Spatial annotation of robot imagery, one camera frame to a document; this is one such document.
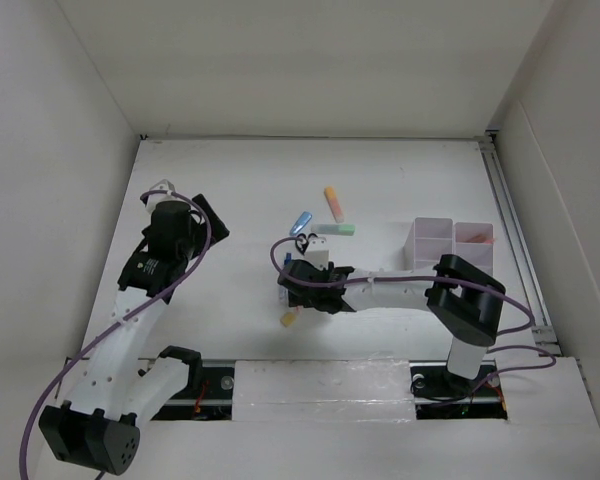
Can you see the yellow eraser block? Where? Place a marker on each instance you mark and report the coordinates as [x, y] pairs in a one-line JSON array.
[[288, 319]]

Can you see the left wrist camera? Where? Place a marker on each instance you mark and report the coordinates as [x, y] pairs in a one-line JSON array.
[[158, 193]]

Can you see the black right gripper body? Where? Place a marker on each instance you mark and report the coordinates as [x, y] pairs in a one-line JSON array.
[[295, 299]]

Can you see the white right organizer tray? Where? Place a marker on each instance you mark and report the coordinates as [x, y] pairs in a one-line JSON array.
[[480, 255]]

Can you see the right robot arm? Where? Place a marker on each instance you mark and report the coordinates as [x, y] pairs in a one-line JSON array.
[[467, 301]]

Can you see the green highlighter marker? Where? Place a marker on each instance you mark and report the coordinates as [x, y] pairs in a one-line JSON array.
[[333, 229]]

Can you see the black handled scissors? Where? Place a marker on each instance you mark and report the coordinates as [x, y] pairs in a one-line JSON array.
[[303, 239]]

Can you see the aluminium rail right edge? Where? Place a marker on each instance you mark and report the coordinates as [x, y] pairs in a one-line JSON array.
[[543, 331]]

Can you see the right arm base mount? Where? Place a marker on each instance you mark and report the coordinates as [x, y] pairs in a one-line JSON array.
[[440, 395]]

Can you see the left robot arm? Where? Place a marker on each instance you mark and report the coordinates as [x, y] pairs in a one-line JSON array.
[[98, 424]]

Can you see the red translucent pen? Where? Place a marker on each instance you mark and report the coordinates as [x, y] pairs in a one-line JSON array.
[[481, 238]]

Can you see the orange highlighter marker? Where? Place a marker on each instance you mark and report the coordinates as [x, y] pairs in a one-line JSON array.
[[333, 203]]

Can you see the clear blue spray bottle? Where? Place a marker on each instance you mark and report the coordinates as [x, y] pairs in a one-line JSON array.
[[282, 291]]

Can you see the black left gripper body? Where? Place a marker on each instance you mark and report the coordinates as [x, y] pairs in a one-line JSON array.
[[194, 245]]

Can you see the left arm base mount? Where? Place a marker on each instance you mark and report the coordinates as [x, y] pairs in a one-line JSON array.
[[208, 395]]

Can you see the blue translucent correction tape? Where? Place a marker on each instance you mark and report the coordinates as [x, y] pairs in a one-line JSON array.
[[301, 222]]

